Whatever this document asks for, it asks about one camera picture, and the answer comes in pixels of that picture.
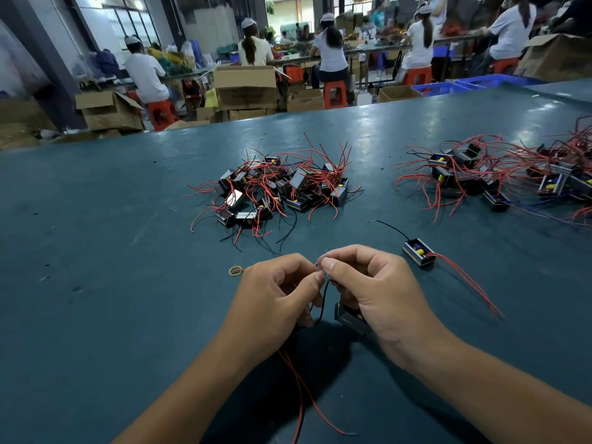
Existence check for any low cardboard box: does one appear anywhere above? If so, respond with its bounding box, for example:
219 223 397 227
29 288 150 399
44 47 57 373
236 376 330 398
287 88 325 113

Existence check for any large closed cardboard box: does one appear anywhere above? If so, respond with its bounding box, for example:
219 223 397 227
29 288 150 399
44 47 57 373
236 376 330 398
213 66 279 110

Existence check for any shallow cardboard box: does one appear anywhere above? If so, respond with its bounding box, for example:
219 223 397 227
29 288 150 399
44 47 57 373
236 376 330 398
377 86 423 102

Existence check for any tilted cardboard box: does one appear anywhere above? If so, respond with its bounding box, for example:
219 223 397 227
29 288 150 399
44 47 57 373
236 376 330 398
515 34 592 82

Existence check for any person's right hand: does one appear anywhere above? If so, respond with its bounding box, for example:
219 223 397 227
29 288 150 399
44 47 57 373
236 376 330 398
317 244 454 366

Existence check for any person's right forearm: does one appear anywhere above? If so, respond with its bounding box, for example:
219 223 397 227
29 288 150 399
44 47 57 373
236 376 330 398
421 328 592 444

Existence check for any person's left forearm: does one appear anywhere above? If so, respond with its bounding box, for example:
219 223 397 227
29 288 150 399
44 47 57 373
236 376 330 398
113 342 260 444

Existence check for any person's left hand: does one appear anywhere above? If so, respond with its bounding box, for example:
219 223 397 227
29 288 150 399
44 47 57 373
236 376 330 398
217 253 327 368

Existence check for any blue plastic crate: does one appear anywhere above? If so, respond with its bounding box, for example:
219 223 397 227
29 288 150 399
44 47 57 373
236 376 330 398
456 75 545 89
413 82 473 96

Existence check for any central pile of wired modules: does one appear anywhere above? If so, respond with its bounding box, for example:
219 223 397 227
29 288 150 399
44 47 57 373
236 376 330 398
189 141 364 248

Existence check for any open cardboard box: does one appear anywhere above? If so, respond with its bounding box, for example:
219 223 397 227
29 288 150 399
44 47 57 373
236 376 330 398
75 90 146 133

